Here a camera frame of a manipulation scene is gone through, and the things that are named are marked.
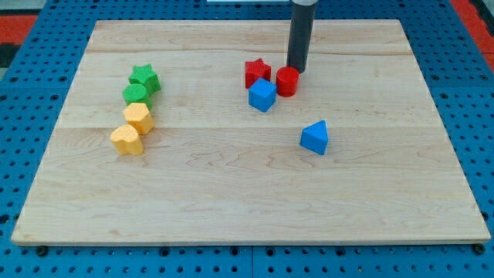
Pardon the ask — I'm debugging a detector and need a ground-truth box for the blue cube block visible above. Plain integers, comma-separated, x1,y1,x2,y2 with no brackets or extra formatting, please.
248,78,277,113

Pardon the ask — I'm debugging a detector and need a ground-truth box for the blue triangle block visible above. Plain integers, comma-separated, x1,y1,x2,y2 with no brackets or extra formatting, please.
299,120,329,155

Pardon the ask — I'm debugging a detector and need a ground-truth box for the light wooden board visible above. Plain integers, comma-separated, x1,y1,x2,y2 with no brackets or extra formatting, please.
12,19,491,246

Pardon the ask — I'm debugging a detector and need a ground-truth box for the red star block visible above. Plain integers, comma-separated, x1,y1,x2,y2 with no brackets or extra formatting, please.
245,58,272,89

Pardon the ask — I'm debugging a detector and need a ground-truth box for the red cylinder block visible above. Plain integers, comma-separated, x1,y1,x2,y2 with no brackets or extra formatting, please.
276,66,299,97

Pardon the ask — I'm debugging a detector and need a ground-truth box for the yellow pentagon block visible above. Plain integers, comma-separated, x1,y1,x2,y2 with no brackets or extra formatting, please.
123,103,154,135

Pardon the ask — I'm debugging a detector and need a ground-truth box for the green star block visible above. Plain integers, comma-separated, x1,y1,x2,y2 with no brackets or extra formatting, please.
128,64,161,96

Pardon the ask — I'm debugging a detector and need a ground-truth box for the yellow heart block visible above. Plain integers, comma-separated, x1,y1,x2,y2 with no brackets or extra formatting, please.
110,124,144,155

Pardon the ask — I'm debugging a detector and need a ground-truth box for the green cylinder block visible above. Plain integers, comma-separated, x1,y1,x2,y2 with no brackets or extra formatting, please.
122,83,152,110

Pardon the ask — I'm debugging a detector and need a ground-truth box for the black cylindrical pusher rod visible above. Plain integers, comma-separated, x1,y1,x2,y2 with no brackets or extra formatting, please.
286,0,318,73

